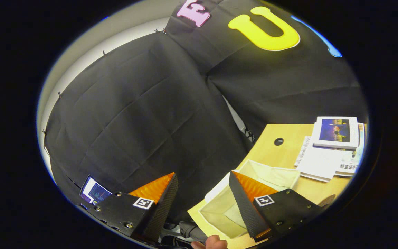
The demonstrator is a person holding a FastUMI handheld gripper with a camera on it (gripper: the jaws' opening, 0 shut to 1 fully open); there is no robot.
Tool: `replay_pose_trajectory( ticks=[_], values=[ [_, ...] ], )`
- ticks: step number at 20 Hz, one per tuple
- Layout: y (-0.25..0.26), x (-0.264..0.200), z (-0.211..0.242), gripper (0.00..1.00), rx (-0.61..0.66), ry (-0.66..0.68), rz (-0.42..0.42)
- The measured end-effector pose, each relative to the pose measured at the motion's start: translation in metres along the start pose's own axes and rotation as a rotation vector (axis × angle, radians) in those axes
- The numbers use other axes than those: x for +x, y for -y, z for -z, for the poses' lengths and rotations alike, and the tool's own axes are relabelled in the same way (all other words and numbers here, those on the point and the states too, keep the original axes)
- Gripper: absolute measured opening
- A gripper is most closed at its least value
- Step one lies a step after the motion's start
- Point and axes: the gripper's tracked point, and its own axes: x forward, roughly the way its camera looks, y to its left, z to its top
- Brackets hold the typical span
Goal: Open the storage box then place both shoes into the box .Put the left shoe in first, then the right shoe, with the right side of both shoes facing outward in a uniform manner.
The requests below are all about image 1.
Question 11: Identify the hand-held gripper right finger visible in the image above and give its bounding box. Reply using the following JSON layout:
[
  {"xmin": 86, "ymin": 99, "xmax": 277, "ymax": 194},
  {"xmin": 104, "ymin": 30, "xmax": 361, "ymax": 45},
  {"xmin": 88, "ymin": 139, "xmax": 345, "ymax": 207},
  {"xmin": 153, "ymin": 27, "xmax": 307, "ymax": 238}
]
[{"xmin": 228, "ymin": 170, "xmax": 325, "ymax": 242}]

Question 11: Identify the dark grey fabric object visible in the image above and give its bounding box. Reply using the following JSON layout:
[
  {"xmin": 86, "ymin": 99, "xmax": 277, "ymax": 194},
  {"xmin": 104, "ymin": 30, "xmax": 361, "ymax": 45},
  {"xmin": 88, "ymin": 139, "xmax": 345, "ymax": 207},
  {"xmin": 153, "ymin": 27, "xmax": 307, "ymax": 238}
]
[{"xmin": 179, "ymin": 221, "xmax": 209, "ymax": 243}]

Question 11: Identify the light blue cover book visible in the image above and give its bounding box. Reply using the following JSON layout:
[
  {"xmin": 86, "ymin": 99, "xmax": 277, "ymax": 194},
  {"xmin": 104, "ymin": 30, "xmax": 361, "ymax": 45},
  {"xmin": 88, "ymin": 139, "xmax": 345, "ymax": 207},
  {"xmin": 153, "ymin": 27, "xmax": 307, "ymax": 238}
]
[{"xmin": 335, "ymin": 123, "xmax": 366, "ymax": 177}]

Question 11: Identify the black backdrop cloth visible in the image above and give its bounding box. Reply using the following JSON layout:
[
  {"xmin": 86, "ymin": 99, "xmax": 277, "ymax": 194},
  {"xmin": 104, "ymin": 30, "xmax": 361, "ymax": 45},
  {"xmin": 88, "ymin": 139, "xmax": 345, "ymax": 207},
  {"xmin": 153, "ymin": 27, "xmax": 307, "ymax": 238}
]
[{"xmin": 44, "ymin": 0, "xmax": 369, "ymax": 222}]

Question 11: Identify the white text-covered book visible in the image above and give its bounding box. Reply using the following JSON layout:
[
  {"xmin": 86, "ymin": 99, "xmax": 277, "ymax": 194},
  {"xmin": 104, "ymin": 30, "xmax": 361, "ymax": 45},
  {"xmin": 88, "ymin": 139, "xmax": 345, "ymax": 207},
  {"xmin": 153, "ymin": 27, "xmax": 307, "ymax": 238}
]
[{"xmin": 296, "ymin": 136, "xmax": 358, "ymax": 183}]

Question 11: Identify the white printed leaflet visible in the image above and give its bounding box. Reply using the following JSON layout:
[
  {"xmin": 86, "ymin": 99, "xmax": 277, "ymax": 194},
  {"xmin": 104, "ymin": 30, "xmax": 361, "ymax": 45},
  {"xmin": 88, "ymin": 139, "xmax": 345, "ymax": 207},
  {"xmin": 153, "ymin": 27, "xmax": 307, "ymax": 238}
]
[{"xmin": 295, "ymin": 136, "xmax": 312, "ymax": 166}]

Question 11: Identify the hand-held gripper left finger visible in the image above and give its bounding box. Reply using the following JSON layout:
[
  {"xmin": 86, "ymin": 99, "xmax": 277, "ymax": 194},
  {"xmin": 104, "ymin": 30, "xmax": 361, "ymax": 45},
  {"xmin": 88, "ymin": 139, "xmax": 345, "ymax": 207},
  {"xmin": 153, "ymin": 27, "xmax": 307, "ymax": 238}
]
[{"xmin": 88, "ymin": 172, "xmax": 179, "ymax": 244}]

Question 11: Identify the pale green fabric storage box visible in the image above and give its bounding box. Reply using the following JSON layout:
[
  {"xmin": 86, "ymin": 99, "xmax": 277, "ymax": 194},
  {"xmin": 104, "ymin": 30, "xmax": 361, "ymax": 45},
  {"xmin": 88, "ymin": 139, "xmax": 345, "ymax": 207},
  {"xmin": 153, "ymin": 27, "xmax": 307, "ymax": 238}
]
[{"xmin": 199, "ymin": 159, "xmax": 301, "ymax": 239}]

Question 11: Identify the laptop screen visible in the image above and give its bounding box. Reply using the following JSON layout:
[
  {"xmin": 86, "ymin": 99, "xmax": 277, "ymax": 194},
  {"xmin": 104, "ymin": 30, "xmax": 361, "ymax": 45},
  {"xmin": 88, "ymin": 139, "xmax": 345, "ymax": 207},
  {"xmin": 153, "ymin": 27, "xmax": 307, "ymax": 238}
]
[{"xmin": 80, "ymin": 176, "xmax": 112, "ymax": 205}]

